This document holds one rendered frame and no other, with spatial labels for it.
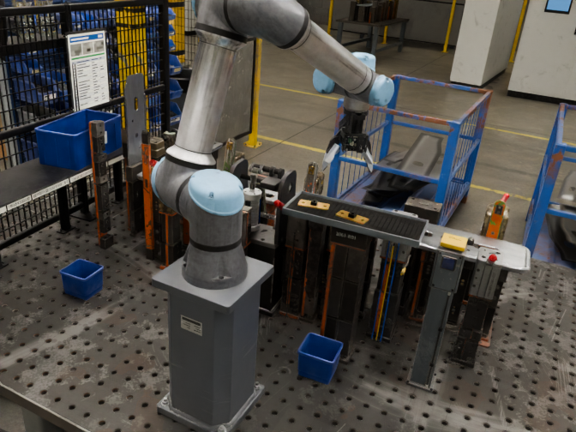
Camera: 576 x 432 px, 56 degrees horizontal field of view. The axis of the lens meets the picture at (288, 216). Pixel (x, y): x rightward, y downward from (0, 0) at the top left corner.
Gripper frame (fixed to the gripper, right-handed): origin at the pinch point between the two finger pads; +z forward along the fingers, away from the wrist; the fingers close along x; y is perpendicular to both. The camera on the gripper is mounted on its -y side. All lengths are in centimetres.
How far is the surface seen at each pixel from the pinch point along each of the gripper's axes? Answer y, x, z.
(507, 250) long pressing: 14, 51, 19
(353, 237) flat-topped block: 29.8, -2.7, 6.8
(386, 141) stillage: -287, 97, 83
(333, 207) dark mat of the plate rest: 20.3, -6.9, 2.7
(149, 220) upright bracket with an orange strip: -26, -64, 32
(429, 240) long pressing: 8.3, 27.2, 19.0
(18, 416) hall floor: -17, -118, 119
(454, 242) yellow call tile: 38.8, 20.8, 2.7
